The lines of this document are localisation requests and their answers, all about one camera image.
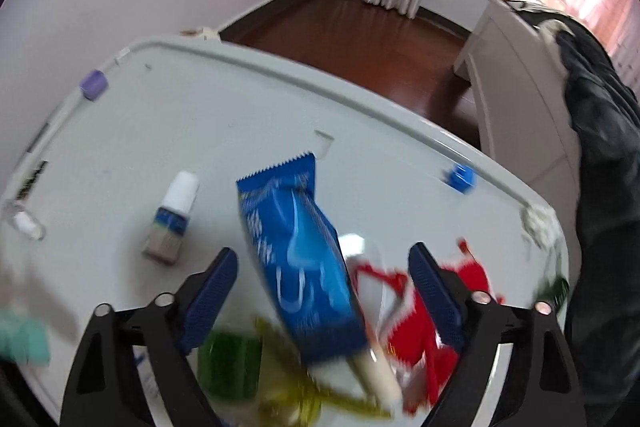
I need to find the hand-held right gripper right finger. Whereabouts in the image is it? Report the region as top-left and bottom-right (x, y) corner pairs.
(407, 242), (588, 427)

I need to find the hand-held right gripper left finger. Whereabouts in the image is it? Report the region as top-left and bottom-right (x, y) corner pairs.
(60, 247), (240, 427)

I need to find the red knitted garment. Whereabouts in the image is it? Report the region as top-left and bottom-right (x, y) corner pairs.
(350, 237), (507, 416)

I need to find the blue snack packet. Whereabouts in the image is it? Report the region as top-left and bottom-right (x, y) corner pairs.
(236, 151), (372, 365)

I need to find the green translucent cap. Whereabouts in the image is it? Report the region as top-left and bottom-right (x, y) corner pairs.
(197, 332), (264, 401)

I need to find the small eye drop bottle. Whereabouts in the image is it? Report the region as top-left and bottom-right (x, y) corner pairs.
(141, 171), (200, 264)

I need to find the small white tube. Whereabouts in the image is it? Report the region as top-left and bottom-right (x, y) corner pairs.
(337, 233), (404, 408)

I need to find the yellow plastic wrapper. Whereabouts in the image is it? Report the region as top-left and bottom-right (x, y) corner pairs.
(252, 317), (396, 424)

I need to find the blue small clip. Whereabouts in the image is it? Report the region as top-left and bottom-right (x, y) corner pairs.
(442, 163), (476, 194)

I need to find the white crumpled tissue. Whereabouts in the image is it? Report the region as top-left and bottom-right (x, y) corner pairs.
(521, 204), (560, 248)

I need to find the teal cosmetic tube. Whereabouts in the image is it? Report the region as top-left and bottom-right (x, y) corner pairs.
(0, 309), (52, 366)

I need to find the clear small bottle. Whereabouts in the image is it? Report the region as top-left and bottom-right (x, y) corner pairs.
(2, 202), (47, 241)

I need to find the purple small cap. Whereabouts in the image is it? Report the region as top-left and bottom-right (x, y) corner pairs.
(80, 69), (109, 100)

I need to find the black white printed blanket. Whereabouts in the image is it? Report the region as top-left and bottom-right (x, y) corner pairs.
(505, 0), (577, 58)

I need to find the green black ring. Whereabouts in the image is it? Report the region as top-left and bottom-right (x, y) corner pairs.
(532, 276), (571, 309)

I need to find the black bead bracelet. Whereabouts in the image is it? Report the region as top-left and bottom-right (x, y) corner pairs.
(15, 161), (50, 202)

